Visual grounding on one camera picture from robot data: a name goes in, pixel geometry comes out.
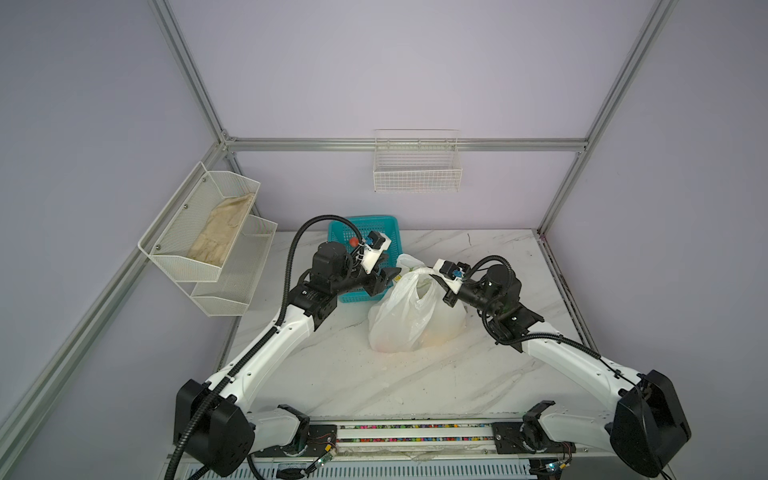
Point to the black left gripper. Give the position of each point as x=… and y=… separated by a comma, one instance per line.
x=373, y=279

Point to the white lemon print plastic bag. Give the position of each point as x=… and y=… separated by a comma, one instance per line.
x=412, y=314

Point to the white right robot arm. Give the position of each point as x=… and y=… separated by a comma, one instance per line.
x=641, y=421

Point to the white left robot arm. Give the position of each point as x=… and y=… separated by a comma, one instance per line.
x=212, y=420

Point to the white mesh lower shelf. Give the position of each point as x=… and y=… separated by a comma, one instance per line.
x=232, y=293

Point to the white mesh shelf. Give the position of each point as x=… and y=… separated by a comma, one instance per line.
x=232, y=293
x=181, y=241

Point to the beige cloth in shelf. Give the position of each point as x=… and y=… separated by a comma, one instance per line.
x=219, y=231

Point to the white mesh upper shelf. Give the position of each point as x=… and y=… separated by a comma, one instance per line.
x=181, y=241

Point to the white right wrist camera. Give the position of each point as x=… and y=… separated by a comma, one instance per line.
x=451, y=274

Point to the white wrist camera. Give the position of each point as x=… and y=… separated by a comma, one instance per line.
x=451, y=274
x=376, y=245

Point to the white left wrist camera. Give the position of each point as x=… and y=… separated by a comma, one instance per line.
x=376, y=245

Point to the white wire wall basket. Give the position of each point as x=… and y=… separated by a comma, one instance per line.
x=416, y=161

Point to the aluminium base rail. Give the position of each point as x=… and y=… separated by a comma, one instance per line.
x=427, y=449

